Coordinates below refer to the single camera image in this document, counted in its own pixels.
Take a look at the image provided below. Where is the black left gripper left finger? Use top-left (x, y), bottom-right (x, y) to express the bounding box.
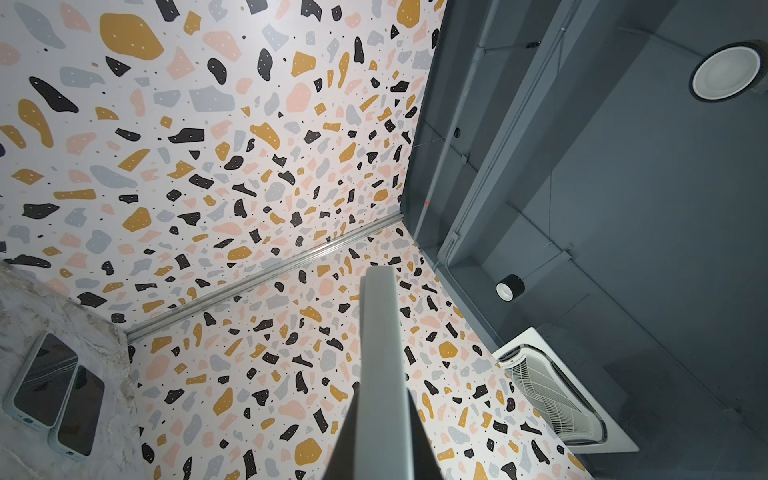
top-left (322, 382), bottom-right (360, 480)

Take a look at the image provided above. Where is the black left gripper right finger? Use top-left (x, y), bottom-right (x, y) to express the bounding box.
top-left (406, 392), bottom-right (443, 480)

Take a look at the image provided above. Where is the phone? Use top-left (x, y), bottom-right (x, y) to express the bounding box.
top-left (353, 266), bottom-right (414, 479)
top-left (48, 365), bottom-right (105, 461)
top-left (3, 332), bottom-right (79, 431)

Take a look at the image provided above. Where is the ceiling air conditioner vent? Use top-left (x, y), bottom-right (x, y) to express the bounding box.
top-left (493, 325), bottom-right (639, 454)

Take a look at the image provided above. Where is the large round ceiling lamp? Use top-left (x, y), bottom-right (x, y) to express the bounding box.
top-left (688, 39), bottom-right (767, 103)

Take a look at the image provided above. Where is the right corner aluminium post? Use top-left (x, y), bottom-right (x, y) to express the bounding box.
top-left (126, 211), bottom-right (403, 344)

